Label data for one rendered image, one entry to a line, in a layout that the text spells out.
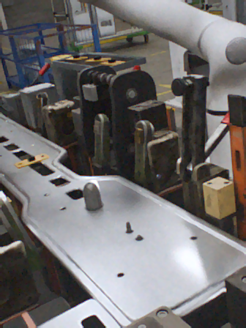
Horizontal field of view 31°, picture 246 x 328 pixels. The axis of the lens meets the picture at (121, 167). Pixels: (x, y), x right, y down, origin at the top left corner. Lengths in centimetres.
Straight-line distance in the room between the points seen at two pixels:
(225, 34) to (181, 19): 12
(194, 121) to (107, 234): 23
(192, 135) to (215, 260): 21
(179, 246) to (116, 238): 11
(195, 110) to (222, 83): 48
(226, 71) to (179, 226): 54
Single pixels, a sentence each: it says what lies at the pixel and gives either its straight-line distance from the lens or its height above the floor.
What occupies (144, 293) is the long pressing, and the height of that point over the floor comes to 100.
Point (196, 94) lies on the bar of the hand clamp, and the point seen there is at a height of 119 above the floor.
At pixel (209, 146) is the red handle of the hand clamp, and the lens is 77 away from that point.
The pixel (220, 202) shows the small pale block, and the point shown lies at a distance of 69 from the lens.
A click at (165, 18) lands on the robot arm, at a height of 127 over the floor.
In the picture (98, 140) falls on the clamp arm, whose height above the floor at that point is 105.
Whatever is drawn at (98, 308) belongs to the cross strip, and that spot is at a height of 100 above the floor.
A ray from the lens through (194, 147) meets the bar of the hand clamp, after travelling 73.
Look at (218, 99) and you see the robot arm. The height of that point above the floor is 104.
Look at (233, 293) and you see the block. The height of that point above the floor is 107.
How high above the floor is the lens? 137
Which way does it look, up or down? 22 degrees down
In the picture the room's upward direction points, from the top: 10 degrees counter-clockwise
